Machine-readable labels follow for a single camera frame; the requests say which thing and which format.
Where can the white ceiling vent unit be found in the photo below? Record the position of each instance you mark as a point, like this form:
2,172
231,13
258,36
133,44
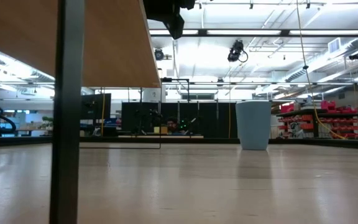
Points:
334,45

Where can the green potted plant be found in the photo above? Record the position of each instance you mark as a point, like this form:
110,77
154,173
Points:
47,122

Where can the light blue plastic cup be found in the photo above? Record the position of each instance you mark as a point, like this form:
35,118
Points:
253,127

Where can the beige cardboard boxes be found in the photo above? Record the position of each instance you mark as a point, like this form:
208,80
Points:
274,132

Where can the wooden shelf board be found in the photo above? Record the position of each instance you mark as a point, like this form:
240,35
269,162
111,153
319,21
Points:
113,46

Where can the person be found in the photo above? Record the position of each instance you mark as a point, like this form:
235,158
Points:
172,125

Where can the storage rack with red bins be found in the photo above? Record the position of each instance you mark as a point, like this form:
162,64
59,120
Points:
340,127

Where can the background black robot arm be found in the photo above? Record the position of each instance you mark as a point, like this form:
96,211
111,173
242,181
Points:
148,118

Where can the black background stand frame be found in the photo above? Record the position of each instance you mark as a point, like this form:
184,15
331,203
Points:
174,80

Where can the black computer monitor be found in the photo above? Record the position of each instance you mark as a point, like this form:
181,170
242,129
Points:
96,107

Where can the black ceiling fixture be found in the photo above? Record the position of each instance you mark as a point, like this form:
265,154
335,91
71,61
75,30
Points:
356,56

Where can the round black ceiling lamp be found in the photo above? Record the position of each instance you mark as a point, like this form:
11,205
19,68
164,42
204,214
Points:
158,54

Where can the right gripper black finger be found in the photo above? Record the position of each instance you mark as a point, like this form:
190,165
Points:
176,28

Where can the black aluminium frame rail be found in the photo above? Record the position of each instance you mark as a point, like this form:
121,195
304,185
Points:
197,140

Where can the black partition wall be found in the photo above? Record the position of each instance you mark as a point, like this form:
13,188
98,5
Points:
210,119

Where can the black overhead frame beam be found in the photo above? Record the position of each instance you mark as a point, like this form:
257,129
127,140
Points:
286,32

